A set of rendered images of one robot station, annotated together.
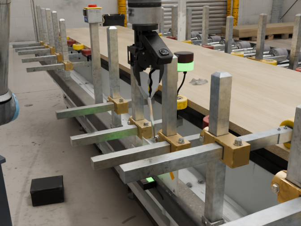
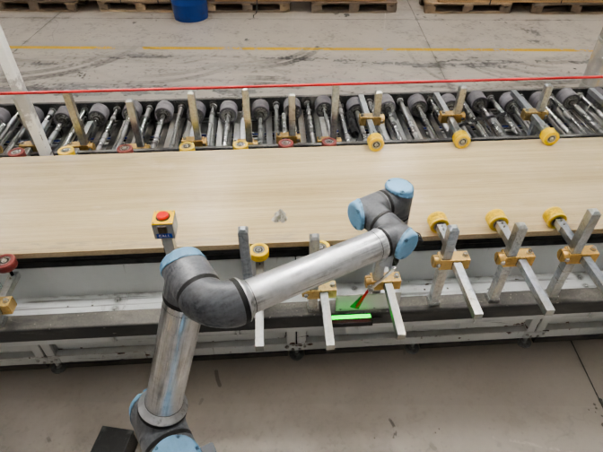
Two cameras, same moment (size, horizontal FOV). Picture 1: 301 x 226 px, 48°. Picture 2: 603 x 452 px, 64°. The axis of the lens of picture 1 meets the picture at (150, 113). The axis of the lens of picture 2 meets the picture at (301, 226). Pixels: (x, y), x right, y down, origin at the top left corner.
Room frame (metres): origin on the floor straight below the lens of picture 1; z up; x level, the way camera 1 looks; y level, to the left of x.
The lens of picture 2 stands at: (0.80, 1.23, 2.26)
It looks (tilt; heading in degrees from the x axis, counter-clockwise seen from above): 42 degrees down; 292
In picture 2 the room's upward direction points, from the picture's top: straight up
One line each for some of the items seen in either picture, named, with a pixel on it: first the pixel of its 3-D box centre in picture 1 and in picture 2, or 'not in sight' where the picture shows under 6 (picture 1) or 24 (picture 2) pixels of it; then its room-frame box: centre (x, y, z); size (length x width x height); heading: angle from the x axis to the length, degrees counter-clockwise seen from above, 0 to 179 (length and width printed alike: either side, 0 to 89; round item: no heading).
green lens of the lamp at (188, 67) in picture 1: (183, 65); not in sight; (1.01, -0.10, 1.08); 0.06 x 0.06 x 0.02
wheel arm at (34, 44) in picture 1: (37, 44); not in sight; (3.20, 1.04, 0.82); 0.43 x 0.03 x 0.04; 115
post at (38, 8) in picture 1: (40, 31); not in sight; (3.26, 1.01, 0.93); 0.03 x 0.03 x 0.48; 25
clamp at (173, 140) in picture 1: (173, 143); (382, 280); (0.98, -0.07, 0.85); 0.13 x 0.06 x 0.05; 25
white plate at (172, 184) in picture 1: (158, 164); (368, 301); (1.01, -0.02, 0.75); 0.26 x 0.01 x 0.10; 25
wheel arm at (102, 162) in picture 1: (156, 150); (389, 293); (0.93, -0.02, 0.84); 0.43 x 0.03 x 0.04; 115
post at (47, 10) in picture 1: (51, 39); not in sight; (2.80, 0.79, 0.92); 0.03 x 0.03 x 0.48; 25
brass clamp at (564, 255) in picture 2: not in sight; (577, 254); (0.30, -0.39, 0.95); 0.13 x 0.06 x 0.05; 25
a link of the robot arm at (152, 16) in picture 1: (144, 15); not in sight; (0.96, 0.01, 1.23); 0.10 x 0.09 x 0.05; 115
